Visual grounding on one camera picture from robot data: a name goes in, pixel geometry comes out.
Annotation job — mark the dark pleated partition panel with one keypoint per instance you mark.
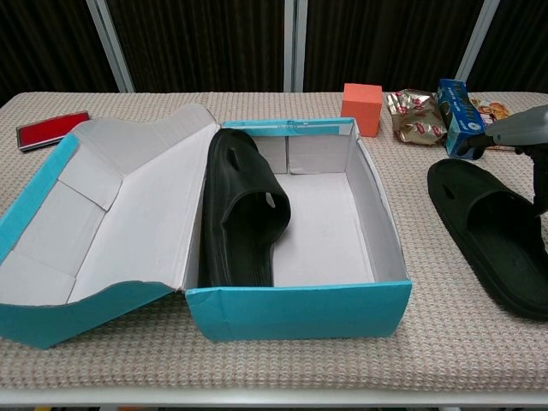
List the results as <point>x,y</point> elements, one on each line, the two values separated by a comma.
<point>43,43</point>
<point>205,43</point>
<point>522,43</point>
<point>385,43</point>

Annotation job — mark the beige woven tablecloth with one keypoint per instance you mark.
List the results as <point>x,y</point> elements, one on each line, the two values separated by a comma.
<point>257,372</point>

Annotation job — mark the orange foam cube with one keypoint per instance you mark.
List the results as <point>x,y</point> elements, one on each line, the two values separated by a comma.
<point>359,111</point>

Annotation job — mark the yellow orange snack packet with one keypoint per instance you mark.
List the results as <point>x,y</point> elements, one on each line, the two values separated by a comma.
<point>492,112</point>

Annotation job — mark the blue cling wrap box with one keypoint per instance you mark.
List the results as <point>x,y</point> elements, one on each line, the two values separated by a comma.
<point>460,124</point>

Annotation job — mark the red stamp pad case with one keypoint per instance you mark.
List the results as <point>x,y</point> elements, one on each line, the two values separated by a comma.
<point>49,130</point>

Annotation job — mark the gold foil snack bag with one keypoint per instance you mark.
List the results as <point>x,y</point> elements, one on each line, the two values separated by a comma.
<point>417,120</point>

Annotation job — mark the black rubber slipper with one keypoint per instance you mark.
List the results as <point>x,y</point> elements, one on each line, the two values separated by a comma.
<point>492,257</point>
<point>240,240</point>

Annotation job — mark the light blue cardboard shoe box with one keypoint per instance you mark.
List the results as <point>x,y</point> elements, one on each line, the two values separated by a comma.
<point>299,317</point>

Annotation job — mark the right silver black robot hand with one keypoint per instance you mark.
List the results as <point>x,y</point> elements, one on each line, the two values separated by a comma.
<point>522,126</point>

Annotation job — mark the grey metal partition post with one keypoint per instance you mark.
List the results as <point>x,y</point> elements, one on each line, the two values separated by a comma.
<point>477,47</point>
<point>111,47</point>
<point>295,43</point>

